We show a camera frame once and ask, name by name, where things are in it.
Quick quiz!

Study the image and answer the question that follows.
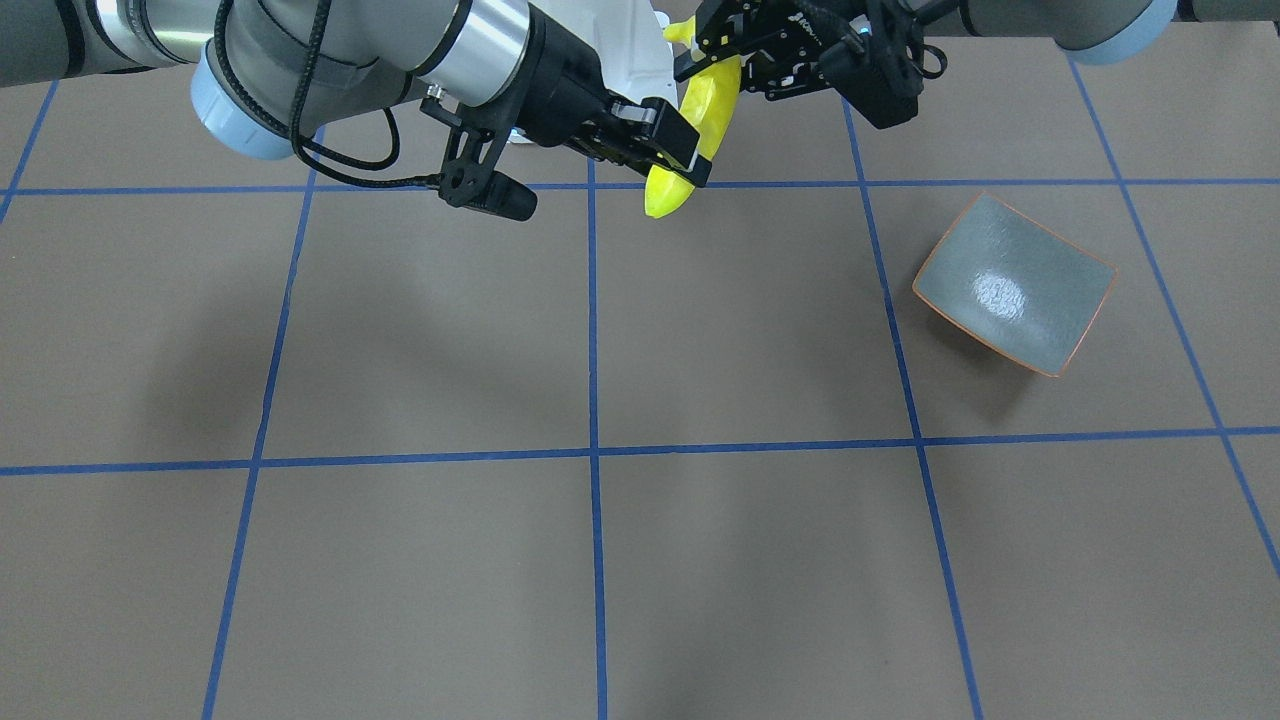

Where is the yellow banana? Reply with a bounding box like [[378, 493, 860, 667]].
[[644, 12, 741, 218]]

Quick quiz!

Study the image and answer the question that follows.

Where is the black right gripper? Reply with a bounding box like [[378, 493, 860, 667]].
[[516, 10, 712, 188]]

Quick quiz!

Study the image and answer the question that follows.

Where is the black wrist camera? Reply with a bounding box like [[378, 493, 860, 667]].
[[817, 1, 959, 129], [419, 86, 538, 222]]

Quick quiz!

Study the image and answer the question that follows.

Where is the grey square plate orange rim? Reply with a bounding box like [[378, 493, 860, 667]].
[[911, 191, 1119, 378]]

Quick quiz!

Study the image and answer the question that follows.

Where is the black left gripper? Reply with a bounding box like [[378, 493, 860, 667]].
[[676, 1, 881, 101]]

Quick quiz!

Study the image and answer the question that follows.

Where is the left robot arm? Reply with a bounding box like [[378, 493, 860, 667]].
[[675, 1, 1277, 127]]

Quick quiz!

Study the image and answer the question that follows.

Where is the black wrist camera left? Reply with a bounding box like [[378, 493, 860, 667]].
[[817, 1, 959, 129]]

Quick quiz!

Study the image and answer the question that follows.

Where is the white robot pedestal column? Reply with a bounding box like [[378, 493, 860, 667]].
[[506, 0, 681, 145]]

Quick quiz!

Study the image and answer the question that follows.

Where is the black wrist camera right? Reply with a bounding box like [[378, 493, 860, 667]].
[[419, 86, 538, 222]]

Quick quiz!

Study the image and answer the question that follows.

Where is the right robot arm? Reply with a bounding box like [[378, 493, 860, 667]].
[[3, 1, 710, 219]]

